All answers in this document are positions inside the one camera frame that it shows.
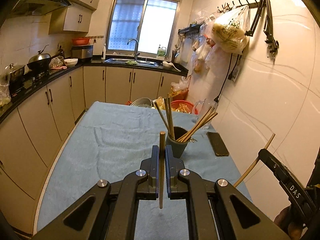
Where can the green detergent bottle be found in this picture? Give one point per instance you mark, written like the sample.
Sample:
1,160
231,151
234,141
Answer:
161,52

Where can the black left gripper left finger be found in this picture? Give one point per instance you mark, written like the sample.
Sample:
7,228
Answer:
149,188

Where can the plastic bag on hook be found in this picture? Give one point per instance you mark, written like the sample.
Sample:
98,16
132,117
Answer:
228,30

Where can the window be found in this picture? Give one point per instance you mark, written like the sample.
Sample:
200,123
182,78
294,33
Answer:
140,26

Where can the black wok with lid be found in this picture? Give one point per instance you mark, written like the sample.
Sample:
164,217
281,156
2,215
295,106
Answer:
41,61

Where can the black smartphone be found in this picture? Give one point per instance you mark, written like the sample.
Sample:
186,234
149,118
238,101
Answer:
217,144

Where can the clear glass pitcher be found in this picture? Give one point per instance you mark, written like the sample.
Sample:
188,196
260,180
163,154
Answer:
205,109

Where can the blue table cloth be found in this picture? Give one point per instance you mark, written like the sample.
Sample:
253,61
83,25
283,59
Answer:
110,142

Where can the metal pot behind table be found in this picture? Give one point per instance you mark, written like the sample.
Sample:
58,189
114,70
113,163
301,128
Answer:
143,102

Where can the steel pot with lid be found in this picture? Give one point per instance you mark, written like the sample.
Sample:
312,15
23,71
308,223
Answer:
14,73

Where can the orange basin on shelf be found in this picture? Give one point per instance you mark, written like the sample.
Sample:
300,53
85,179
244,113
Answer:
82,41

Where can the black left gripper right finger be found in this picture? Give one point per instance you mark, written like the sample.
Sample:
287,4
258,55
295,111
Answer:
175,187

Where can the dark wooden chopstick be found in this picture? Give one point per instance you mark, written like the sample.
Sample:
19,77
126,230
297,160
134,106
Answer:
169,100
162,136

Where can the red plastic basin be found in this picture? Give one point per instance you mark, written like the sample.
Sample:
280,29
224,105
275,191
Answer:
184,106

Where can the white bowl on counter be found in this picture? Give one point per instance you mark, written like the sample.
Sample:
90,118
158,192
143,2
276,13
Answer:
70,62

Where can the black wall hook rack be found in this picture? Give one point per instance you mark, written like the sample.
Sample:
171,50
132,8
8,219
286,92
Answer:
229,6

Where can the range hood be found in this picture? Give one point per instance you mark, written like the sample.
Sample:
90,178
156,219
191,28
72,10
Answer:
37,7

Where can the right hand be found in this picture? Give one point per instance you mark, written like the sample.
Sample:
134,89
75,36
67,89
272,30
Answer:
285,221

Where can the dark green utensil holder cup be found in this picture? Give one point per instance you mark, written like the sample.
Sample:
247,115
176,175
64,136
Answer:
177,147

